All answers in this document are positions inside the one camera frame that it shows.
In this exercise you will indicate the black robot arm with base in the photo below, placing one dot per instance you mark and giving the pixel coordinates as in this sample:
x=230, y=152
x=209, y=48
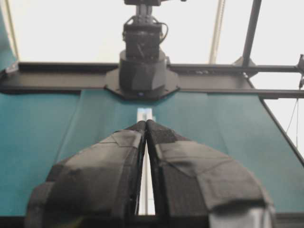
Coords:
x=142, y=54

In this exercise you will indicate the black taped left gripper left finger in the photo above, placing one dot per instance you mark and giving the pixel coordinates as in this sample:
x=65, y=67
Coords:
x=96, y=188

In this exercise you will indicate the black vertical frame post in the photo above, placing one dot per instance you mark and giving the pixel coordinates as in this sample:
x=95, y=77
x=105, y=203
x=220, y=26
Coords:
x=251, y=31

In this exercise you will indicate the black table frame rail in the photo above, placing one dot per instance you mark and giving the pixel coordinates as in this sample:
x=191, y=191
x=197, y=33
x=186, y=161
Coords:
x=72, y=78

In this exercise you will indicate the large silver metal rail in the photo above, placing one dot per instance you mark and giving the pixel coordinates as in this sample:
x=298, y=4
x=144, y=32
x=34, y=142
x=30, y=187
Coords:
x=146, y=203

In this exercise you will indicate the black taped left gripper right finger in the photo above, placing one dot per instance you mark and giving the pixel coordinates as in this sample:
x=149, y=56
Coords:
x=196, y=186

